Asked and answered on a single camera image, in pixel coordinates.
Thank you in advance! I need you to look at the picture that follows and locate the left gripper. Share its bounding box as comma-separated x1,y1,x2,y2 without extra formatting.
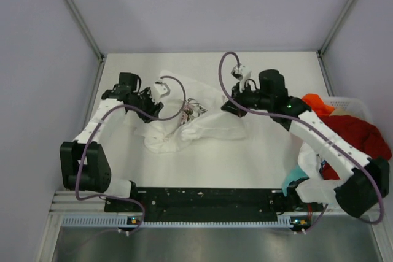
130,87,163,123

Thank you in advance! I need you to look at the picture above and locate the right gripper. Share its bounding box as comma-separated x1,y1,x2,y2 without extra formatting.
221,80,272,118

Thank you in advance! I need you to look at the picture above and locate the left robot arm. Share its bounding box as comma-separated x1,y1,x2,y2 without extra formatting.
60,72,170,211

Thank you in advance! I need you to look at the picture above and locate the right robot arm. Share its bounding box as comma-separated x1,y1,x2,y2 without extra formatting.
222,66,390,223

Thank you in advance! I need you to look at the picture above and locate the orange t shirt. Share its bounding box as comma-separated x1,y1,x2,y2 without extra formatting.
302,93,335,117

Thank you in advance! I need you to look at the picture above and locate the white printed t shirt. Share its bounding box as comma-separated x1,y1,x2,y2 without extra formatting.
298,142,325,180

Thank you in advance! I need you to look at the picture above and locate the teal t shirt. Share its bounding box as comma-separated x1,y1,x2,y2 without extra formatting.
282,165,308,196

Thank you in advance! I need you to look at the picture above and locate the white laundry basket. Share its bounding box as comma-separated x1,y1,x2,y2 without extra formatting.
323,98,371,124

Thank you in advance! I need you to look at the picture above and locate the red t shirt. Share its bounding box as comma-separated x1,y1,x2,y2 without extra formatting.
319,114,393,180

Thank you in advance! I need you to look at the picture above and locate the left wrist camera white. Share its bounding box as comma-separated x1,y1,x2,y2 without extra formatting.
150,80,171,104

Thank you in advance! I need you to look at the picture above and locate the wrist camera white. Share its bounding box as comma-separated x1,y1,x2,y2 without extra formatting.
150,80,171,104
231,64,252,92

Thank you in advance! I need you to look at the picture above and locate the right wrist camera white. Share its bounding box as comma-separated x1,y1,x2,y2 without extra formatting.
231,64,252,92

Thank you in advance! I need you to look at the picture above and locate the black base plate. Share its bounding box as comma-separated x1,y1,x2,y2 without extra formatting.
104,186,325,222

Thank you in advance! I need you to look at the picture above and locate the right aluminium frame post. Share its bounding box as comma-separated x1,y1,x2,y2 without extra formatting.
317,0,358,59

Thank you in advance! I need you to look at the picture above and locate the aluminium frame post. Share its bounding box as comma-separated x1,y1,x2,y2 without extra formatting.
317,0,358,59
63,0,104,62

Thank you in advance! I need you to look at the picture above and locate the aluminium front rail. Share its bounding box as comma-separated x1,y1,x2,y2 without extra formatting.
49,191,106,214

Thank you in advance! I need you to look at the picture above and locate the grey slotted cable duct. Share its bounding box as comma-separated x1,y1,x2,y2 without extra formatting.
61,215,309,230

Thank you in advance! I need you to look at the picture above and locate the left aluminium frame post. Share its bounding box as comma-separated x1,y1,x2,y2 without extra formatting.
63,0,104,62

